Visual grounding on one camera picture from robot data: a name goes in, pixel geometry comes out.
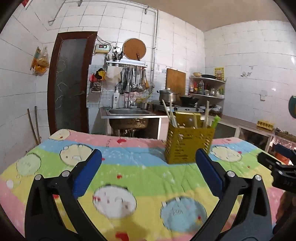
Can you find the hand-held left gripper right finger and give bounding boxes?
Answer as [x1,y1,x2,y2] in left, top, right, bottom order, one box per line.
[192,148,273,241]

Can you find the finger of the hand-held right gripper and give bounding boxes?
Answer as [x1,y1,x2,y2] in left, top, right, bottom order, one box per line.
[275,144,296,166]
[257,151,296,173]

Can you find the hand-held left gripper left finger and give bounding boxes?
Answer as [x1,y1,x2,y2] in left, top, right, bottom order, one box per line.
[25,149,107,241]

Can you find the yellow perforated utensil holder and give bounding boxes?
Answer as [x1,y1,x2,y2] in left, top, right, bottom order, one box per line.
[165,112,215,165]

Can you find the row of hanging kitchen utensils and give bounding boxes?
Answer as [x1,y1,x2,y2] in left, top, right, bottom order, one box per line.
[120,67,151,93]

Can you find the yellow egg tray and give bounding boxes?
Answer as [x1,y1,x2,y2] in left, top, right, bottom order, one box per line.
[257,120,275,130]

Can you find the kitchen counter cabinets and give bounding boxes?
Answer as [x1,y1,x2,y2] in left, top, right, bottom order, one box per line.
[213,115,278,151]

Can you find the green plastic utensil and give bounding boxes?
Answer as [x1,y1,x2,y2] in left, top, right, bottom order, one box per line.
[211,115,222,128]

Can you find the printed cartoon blanket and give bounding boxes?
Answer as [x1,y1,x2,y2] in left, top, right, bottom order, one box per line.
[0,128,296,241]

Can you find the gas stove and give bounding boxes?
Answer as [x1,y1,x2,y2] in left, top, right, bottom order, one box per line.
[154,103,205,113]

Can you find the thin wooden sticks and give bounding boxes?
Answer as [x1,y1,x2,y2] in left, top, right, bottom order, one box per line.
[27,106,42,145]

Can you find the stainless steel sink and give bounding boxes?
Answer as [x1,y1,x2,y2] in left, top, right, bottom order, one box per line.
[101,108,160,130]

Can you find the black wok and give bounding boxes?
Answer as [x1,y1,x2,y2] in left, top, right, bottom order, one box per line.
[179,95,199,106]

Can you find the metal corner shelf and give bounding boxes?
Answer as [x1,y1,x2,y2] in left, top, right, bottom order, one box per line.
[188,76,226,100]

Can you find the white soap dispenser bottle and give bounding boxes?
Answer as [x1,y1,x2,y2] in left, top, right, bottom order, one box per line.
[112,88,120,108]

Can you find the metal faucet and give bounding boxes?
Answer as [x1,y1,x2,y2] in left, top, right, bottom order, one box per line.
[127,91,136,108]

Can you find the row of condiment bottles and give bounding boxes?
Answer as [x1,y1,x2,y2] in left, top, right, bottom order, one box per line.
[190,80,225,96]

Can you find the dark wooden glass door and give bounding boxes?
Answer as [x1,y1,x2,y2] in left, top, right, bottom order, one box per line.
[47,31,98,135]

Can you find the steel cooking pot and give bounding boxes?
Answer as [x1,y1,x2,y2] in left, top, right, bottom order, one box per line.
[157,88,180,104]

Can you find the white hanging cloth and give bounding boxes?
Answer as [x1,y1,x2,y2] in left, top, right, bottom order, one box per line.
[107,67,121,83]

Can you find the hanging plastic food bag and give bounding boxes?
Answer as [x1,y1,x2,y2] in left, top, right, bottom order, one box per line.
[30,46,50,76]

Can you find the utensil cup with knives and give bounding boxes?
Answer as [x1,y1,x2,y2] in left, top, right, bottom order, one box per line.
[112,47,124,61]

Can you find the round wooden cutting board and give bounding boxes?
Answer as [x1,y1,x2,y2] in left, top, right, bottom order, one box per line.
[122,38,147,61]

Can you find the green round wall decoration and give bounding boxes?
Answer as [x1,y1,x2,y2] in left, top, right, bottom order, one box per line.
[288,95,296,113]

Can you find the wall hooks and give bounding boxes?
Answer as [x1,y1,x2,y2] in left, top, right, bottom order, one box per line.
[240,66,254,78]

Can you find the metal wall rack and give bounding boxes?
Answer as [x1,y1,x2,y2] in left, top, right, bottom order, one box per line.
[105,59,148,69]

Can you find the wall controller box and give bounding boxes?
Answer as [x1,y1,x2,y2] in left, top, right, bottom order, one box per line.
[94,43,111,55]

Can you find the vertical wall pipe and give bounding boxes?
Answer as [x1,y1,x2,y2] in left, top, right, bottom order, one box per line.
[151,9,160,89]

